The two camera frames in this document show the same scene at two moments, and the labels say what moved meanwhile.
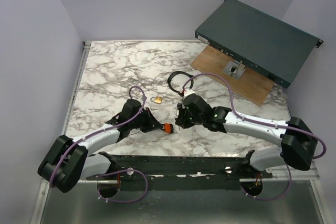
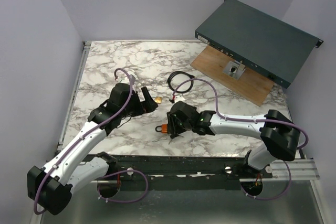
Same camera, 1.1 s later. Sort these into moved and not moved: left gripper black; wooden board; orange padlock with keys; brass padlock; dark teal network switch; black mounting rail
Moved: left gripper black; orange padlock with keys
Not moved: brass padlock; black mounting rail; wooden board; dark teal network switch
